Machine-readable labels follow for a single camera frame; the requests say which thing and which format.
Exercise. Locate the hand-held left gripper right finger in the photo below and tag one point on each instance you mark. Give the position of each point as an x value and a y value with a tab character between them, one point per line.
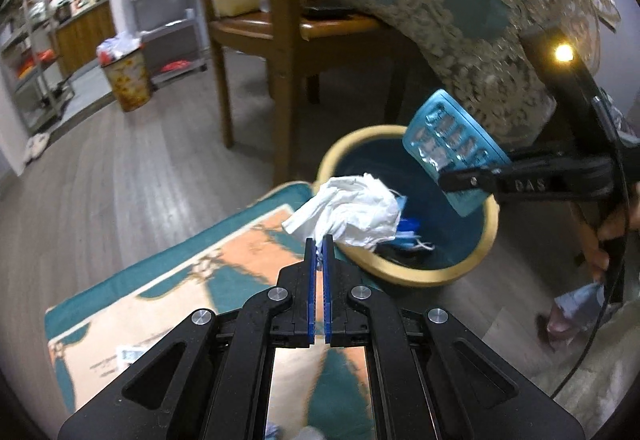
327	290

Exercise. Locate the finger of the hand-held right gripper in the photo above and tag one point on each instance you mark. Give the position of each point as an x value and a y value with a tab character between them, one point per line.
540	154
470	180

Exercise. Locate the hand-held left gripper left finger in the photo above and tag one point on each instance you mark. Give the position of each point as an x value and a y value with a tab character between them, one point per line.
311	290

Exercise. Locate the blue blister pack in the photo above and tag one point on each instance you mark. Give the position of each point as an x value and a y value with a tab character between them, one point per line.
450	140

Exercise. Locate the blue wet wipes packet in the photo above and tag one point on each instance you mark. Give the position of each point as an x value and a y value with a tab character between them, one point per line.
409	225

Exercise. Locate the blue face mask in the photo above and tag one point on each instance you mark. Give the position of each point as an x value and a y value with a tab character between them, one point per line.
417	244

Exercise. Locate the white wipe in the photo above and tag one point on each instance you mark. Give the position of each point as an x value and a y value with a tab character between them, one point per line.
350	210

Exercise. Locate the blue bin with cream rim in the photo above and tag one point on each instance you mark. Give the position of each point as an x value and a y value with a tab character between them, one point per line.
360	160

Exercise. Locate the floral trash can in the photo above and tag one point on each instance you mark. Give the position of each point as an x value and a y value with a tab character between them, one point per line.
127	85

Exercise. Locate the white trash bag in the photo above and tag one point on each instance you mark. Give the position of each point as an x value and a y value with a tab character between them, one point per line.
117	48

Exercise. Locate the person's right hand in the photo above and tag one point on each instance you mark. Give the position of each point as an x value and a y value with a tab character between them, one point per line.
597	250

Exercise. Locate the light blue cloth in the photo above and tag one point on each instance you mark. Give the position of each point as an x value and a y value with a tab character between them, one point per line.
575	315

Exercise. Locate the printed quilted teal mat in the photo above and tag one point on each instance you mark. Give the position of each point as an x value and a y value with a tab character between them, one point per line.
175	280

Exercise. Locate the wooden chair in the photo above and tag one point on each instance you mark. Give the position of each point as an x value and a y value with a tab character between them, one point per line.
285	70

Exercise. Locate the red plastic bag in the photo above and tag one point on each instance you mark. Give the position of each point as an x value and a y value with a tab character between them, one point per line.
175	67

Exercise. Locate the grey shelf rack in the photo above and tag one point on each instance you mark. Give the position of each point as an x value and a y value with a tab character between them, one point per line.
165	5

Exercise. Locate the wooden kitchen cabinet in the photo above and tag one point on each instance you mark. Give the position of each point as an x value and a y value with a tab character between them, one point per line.
85	35

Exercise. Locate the metal shelf rack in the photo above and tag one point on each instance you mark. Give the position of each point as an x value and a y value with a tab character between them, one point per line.
37	35

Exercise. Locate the dark cooking pot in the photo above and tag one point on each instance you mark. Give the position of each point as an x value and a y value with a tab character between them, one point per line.
62	10

